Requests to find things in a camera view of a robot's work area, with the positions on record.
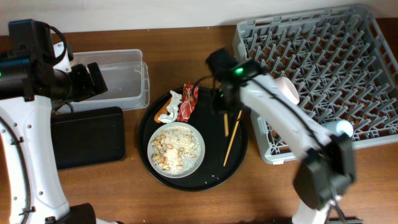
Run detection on wooden chopstick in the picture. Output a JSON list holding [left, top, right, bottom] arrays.
[[223, 113, 229, 138], [223, 110, 243, 167]]

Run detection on red snack wrapper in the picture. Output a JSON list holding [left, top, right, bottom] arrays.
[[177, 84, 198, 123]]

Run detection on white tissue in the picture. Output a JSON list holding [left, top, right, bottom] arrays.
[[159, 90, 182, 123]]

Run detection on white pink bowl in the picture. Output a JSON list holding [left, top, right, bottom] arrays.
[[274, 77, 300, 105]]

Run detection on orange sausage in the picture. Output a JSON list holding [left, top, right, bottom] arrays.
[[154, 98, 172, 123]]

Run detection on peanuts and rice scraps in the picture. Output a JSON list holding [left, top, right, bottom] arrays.
[[150, 125, 203, 175]]

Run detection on grey plate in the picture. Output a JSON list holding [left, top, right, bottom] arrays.
[[146, 121, 206, 179]]

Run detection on light blue cup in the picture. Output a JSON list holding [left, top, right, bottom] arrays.
[[322, 120, 354, 138]]

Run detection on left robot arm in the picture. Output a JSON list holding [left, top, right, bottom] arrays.
[[1, 19, 107, 223]]

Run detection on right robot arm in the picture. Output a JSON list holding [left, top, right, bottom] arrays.
[[206, 49, 357, 223]]

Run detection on grey dishwasher rack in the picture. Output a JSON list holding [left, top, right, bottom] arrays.
[[233, 5, 397, 149]]

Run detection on clear plastic bin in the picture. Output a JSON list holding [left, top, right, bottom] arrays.
[[71, 49, 150, 112]]

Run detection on round black tray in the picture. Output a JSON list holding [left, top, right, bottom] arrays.
[[138, 88, 248, 192]]

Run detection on black rectangular tray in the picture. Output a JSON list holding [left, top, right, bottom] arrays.
[[51, 107, 126, 170]]

